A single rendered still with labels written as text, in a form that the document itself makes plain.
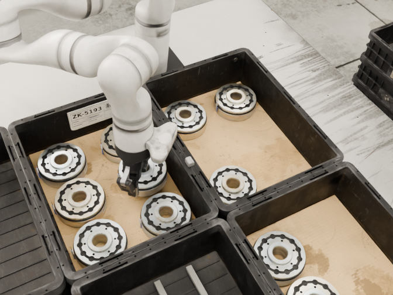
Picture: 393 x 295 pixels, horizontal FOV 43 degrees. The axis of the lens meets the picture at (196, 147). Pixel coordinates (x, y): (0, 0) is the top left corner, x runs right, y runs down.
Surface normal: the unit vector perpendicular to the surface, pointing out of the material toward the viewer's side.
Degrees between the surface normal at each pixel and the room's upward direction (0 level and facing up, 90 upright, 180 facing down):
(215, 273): 0
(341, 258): 0
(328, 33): 0
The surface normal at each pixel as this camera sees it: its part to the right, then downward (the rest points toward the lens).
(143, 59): 0.68, -0.11
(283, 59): 0.04, -0.63
